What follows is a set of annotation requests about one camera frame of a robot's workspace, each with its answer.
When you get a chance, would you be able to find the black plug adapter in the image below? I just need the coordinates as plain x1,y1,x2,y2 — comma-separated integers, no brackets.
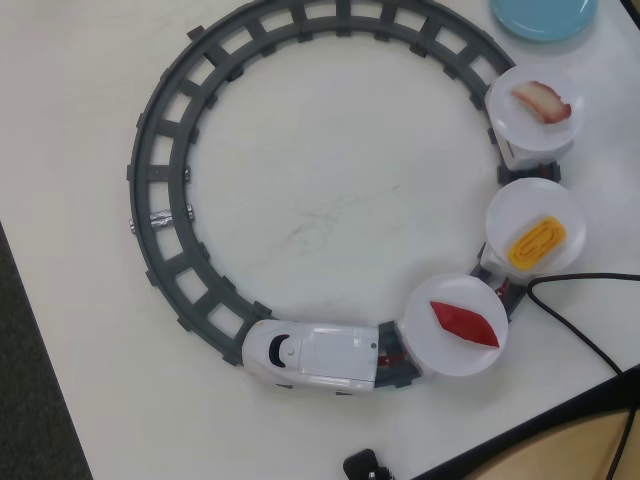
343,448,397,480

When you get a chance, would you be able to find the white Shinkansen toy locomotive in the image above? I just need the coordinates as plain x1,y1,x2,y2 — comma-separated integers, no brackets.
241,319,381,397

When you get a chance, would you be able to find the red tuna sushi piece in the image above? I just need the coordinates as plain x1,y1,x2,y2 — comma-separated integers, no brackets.
430,299,500,350

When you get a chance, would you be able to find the thick black cable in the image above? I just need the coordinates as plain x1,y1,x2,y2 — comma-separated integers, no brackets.
526,271,640,376

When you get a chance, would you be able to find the thin black cable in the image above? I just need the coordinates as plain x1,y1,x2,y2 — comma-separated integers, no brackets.
612,407,639,480

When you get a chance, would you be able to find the grey circular toy rail track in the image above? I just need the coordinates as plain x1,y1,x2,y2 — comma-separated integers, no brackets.
124,0,564,396

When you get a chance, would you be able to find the white and red sushi piece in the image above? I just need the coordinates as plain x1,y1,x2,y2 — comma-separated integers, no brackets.
511,79,574,134

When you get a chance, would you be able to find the round white plate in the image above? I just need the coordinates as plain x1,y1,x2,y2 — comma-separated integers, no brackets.
403,272,510,379
485,178,587,275
487,64,584,156

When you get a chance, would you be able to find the yellow egg sushi piece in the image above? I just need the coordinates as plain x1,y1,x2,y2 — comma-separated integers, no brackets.
506,222,567,271

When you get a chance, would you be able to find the round blue dish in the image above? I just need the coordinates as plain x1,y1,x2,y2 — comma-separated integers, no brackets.
489,0,599,44

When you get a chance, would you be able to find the tan wooden furniture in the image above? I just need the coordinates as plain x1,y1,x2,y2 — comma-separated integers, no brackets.
444,405,640,480

